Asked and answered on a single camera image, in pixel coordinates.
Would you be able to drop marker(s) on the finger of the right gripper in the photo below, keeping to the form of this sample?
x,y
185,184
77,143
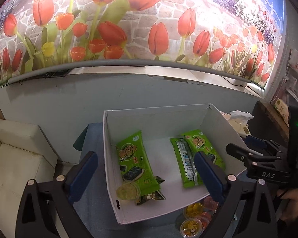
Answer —
x,y
264,147
252,160

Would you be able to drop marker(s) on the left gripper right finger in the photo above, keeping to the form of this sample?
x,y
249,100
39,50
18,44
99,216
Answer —
x,y
258,214

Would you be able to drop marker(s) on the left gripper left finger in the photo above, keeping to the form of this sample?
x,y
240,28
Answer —
x,y
34,218

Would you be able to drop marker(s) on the red jelly cup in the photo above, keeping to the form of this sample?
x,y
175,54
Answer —
x,y
209,208

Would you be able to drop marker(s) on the person's right hand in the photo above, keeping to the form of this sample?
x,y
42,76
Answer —
x,y
290,213

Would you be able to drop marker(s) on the dark wooden side shelf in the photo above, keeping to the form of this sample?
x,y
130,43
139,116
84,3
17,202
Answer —
x,y
268,124

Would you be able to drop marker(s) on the tissue pack on table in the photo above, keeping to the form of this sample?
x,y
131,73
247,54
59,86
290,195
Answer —
x,y
239,121

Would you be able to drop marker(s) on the tissue box on shelf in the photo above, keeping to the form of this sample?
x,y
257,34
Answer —
x,y
282,109

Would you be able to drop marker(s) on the green seaweed snack pack right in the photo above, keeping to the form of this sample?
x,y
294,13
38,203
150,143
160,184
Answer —
x,y
198,142

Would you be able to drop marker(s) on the green seaweed snack pack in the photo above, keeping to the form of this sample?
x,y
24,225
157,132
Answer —
x,y
198,142
134,164

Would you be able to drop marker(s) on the green snack pack back side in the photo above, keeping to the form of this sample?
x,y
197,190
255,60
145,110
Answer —
x,y
189,175

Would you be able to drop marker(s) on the yellow smiley jelly cup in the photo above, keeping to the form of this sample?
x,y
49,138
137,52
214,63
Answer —
x,y
191,227

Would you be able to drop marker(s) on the floral storage rack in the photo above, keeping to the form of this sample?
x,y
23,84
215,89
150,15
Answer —
x,y
287,90

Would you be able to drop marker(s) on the blue table cloth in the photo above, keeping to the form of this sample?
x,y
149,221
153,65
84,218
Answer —
x,y
95,208

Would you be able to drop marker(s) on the white leather sofa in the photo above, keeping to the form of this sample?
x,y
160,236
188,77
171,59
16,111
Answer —
x,y
24,154

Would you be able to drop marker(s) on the dark small seaweed packet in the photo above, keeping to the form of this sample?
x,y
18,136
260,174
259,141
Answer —
x,y
156,195

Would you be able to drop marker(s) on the white cardboard box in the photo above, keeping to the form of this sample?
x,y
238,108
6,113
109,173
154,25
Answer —
x,y
158,125

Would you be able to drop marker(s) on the green seaweed snack pack left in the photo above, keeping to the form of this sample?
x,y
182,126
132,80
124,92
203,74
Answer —
x,y
134,164

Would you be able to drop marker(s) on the green jelly cup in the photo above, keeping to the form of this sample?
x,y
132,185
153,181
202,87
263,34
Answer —
x,y
128,191

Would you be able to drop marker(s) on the tulip flower wall poster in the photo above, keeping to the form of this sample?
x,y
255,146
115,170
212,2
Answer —
x,y
237,37

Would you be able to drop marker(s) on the grey poster bottom rail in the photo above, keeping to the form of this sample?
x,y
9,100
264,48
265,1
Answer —
x,y
121,63

